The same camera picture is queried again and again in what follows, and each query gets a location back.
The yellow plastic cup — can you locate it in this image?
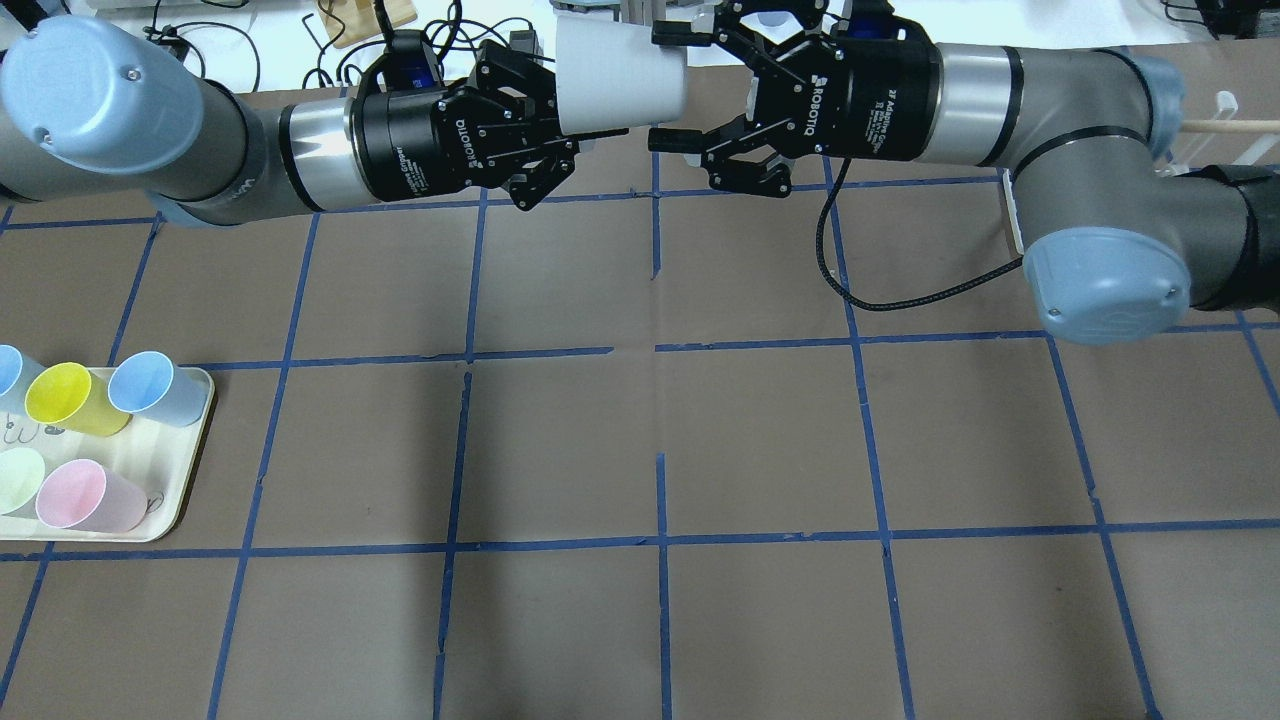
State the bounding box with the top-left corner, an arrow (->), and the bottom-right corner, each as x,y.
24,363 -> 132,437

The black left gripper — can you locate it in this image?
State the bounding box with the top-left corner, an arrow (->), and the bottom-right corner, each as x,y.
351,41 -> 581,209

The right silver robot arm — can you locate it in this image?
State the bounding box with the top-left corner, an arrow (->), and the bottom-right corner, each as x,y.
648,1 -> 1279,345

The blue plastic cup on tray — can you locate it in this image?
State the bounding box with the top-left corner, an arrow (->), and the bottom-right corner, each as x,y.
108,350 -> 211,427

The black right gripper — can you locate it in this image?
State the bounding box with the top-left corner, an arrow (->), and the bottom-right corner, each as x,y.
648,1 -> 941,195

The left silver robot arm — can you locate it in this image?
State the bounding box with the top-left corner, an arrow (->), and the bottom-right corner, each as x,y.
3,15 -> 581,227

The white ikea cup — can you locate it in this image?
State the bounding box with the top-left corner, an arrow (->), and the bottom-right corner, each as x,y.
554,15 -> 689,135

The cream plastic tray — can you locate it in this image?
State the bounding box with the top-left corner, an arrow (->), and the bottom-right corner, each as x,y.
1,366 -> 216,544

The pink plastic cup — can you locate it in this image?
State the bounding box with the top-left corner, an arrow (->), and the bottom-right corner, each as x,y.
35,459 -> 148,533

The wooden board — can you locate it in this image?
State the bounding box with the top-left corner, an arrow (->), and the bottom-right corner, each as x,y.
314,0 -> 419,47

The pale green plastic cup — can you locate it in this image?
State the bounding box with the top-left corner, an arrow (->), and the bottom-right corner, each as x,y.
1,447 -> 47,520

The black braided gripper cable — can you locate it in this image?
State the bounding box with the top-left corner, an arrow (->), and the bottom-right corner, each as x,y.
817,182 -> 1027,311

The light blue cup at edge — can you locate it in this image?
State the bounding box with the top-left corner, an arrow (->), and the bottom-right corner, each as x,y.
1,345 -> 40,415

